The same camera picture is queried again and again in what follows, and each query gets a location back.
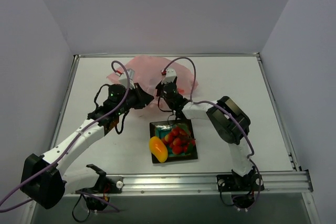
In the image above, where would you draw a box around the pink plastic bag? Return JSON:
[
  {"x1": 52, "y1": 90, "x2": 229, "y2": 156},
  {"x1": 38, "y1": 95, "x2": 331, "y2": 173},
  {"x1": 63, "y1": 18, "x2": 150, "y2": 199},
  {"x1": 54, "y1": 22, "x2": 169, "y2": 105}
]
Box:
[{"x1": 106, "y1": 55, "x2": 199, "y2": 112}]

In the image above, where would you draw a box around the fake yellow mango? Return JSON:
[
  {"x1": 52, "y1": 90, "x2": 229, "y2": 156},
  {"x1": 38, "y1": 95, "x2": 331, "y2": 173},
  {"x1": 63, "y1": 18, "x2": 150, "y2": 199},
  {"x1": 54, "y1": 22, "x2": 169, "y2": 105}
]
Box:
[{"x1": 149, "y1": 136, "x2": 168, "y2": 163}]

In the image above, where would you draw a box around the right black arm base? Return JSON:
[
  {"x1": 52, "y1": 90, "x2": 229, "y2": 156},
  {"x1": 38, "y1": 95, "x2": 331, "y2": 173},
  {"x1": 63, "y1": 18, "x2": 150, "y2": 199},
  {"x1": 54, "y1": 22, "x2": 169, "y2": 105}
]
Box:
[{"x1": 216, "y1": 167, "x2": 265, "y2": 212}]

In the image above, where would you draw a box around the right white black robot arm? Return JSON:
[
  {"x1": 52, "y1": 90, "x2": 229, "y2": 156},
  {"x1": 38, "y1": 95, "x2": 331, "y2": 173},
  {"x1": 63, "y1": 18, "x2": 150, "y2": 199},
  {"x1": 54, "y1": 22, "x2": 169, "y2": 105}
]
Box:
[{"x1": 156, "y1": 82, "x2": 255, "y2": 177}]

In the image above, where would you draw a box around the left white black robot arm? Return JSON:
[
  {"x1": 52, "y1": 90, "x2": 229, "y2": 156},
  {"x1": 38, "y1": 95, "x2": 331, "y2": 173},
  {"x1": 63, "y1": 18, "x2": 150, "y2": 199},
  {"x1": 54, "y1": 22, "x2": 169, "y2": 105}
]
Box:
[{"x1": 20, "y1": 83, "x2": 154, "y2": 209}]

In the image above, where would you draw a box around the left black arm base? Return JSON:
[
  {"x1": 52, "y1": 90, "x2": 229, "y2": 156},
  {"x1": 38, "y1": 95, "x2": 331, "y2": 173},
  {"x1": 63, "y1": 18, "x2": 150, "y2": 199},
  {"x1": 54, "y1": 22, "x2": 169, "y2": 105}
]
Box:
[{"x1": 75, "y1": 175, "x2": 124, "y2": 213}]

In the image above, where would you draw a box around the square green black plate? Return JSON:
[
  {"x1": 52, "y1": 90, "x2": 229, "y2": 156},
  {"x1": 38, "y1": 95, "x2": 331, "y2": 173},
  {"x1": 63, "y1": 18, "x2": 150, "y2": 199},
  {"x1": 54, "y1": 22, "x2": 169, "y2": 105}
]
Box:
[{"x1": 149, "y1": 120, "x2": 198, "y2": 164}]

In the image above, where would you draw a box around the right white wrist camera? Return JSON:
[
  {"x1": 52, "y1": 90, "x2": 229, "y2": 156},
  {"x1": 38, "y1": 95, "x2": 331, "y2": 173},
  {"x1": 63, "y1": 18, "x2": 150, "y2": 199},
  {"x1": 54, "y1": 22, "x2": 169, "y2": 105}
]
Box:
[{"x1": 161, "y1": 68, "x2": 177, "y2": 84}]

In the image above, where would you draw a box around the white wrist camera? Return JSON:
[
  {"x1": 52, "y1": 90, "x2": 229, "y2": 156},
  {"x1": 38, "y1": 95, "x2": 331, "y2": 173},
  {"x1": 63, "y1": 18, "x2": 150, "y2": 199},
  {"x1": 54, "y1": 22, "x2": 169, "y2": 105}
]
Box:
[
  {"x1": 119, "y1": 69, "x2": 135, "y2": 89},
  {"x1": 161, "y1": 68, "x2": 177, "y2": 84}
]

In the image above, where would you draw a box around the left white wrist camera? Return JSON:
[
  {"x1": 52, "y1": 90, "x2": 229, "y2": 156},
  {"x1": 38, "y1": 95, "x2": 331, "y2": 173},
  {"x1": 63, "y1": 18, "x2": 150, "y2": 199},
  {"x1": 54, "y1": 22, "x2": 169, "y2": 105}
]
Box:
[{"x1": 119, "y1": 69, "x2": 135, "y2": 89}]

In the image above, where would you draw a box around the aluminium front rail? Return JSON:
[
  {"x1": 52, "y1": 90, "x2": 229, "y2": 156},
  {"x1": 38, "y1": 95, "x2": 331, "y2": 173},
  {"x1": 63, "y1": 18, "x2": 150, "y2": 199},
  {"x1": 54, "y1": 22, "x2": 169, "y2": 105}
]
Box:
[{"x1": 28, "y1": 170, "x2": 313, "y2": 196}]

